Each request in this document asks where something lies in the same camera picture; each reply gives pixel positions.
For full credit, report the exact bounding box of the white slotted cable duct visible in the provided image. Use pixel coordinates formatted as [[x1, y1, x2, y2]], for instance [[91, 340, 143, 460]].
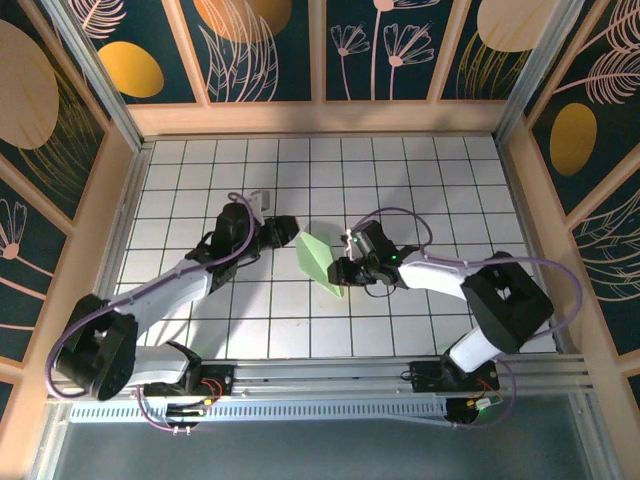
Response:
[[67, 397, 451, 425]]

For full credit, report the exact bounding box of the aluminium table side rail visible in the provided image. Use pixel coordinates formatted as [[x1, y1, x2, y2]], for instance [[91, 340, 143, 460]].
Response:
[[494, 138, 571, 355], [62, 141, 152, 364]]

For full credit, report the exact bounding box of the black round connector hub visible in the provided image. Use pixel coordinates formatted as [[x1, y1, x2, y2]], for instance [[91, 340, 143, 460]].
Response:
[[443, 397, 504, 430], [166, 402, 207, 435]]

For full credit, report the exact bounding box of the long aluminium mounting rail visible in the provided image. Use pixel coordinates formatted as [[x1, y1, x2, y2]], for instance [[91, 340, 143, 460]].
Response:
[[47, 353, 597, 402]]

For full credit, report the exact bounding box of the aluminium corner post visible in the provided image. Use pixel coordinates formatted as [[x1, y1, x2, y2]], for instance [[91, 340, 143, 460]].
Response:
[[42, 0, 149, 154], [493, 0, 594, 146]]

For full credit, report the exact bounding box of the light green paper sheet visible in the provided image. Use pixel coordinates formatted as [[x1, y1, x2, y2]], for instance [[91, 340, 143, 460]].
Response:
[[294, 221, 347, 302]]

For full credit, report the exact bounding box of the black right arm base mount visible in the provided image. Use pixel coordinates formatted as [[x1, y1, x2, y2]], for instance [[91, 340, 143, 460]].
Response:
[[407, 358, 501, 395]]

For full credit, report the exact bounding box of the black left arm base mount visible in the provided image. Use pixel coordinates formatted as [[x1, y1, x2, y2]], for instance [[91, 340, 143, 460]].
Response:
[[141, 363, 236, 400]]

